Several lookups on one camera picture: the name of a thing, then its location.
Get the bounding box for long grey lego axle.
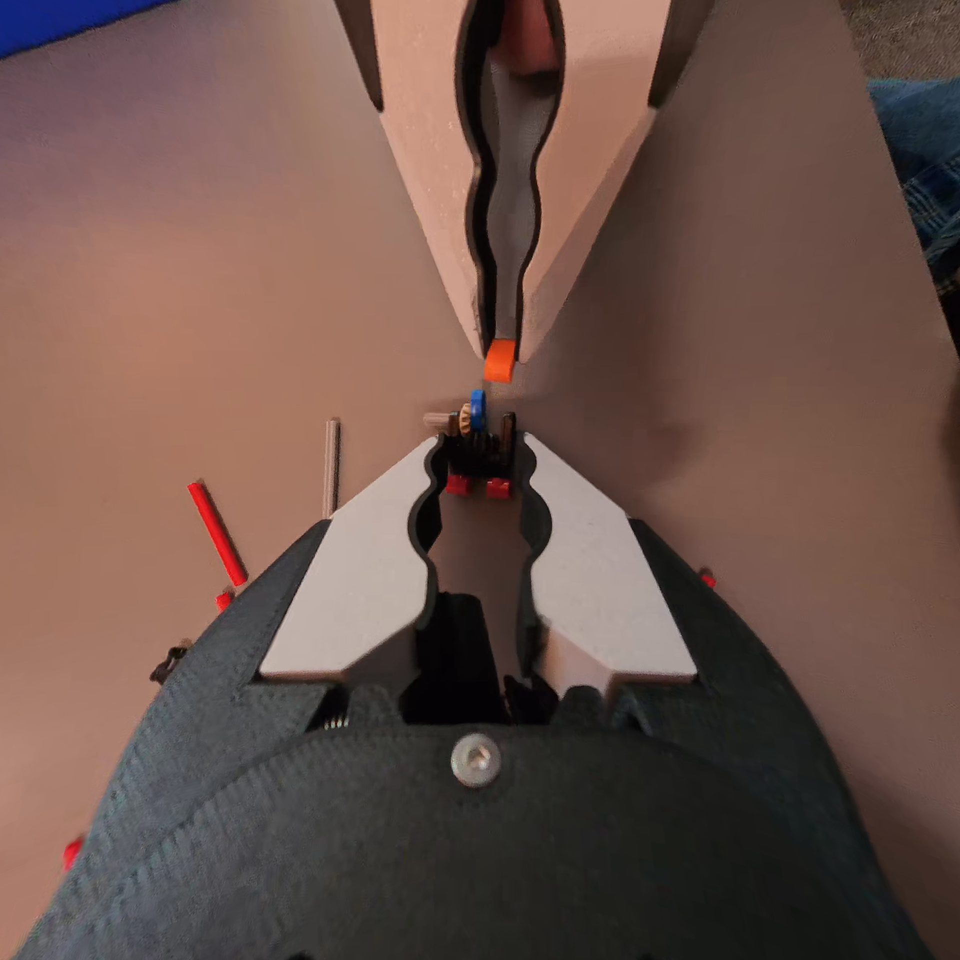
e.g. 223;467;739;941
321;419;343;519

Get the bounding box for blue plastic bin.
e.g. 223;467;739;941
0;0;171;60

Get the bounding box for long red lego axle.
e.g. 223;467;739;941
186;480;249;588

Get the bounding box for person's plaid shirt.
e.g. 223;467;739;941
903;161;960;301

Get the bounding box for person's right hand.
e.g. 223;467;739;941
501;0;562;78

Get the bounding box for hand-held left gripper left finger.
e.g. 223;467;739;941
257;438;450;696

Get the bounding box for person's blue jeans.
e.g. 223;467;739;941
868;75;960;177

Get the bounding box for black lego gear assembly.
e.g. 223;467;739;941
423;390;521;501

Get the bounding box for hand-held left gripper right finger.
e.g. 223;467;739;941
514;433;702;702

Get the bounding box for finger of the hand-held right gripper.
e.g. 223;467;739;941
516;0;670;365
367;0;498;363

